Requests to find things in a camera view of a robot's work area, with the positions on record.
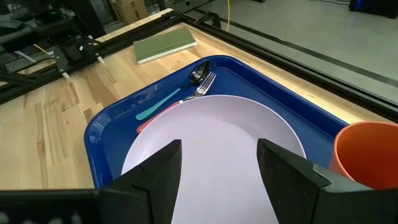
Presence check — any green spiral notebook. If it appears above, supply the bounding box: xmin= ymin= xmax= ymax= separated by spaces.
xmin=133 ymin=27 xmax=198 ymax=65

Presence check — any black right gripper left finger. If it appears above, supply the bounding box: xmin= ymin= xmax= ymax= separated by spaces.
xmin=0 ymin=139 xmax=183 ymax=224

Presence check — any lavender round plate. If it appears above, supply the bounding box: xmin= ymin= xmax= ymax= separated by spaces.
xmin=121 ymin=95 xmax=307 ymax=224

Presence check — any fork with pink handle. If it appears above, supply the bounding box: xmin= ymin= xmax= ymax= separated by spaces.
xmin=136 ymin=71 xmax=218 ymax=134

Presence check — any brown cardboard box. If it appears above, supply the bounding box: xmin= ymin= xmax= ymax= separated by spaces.
xmin=110 ymin=0 xmax=150 ymax=26

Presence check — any spoon with teal handle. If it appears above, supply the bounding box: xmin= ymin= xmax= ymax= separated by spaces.
xmin=135 ymin=60 xmax=211 ymax=121

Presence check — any black aluminium table frame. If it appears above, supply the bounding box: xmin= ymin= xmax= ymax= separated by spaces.
xmin=0 ymin=9 xmax=398 ymax=124

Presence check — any black case with blue light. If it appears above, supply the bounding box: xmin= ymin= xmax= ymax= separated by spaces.
xmin=348 ymin=0 xmax=398 ymax=19

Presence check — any black frame handle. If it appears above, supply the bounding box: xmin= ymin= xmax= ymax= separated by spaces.
xmin=194 ymin=11 xmax=222 ymax=29

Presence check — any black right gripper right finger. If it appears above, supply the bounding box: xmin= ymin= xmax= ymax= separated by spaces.
xmin=256 ymin=138 xmax=398 ymax=224

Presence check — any blue plastic tray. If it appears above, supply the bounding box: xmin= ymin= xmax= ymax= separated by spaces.
xmin=83 ymin=55 xmax=348 ymax=189

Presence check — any red plastic cup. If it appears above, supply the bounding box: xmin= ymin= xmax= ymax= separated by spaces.
xmin=328 ymin=121 xmax=398 ymax=190

